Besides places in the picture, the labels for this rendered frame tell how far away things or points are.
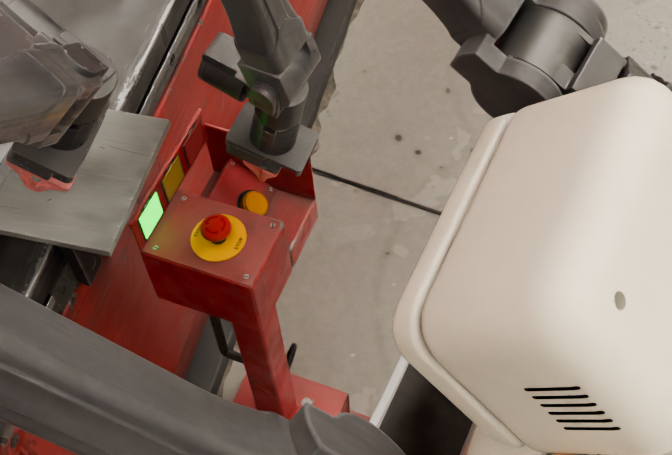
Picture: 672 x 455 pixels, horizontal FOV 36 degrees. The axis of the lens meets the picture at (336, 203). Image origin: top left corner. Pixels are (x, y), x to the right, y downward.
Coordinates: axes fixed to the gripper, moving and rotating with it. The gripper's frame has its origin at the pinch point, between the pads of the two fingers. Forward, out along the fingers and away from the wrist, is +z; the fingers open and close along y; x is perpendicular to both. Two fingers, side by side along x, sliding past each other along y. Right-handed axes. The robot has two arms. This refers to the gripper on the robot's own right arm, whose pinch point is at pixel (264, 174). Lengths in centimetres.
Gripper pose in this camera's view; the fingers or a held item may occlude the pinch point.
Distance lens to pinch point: 135.6
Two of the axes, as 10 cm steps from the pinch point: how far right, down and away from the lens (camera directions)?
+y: -9.1, -4.0, 0.5
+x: -3.7, 7.7, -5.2
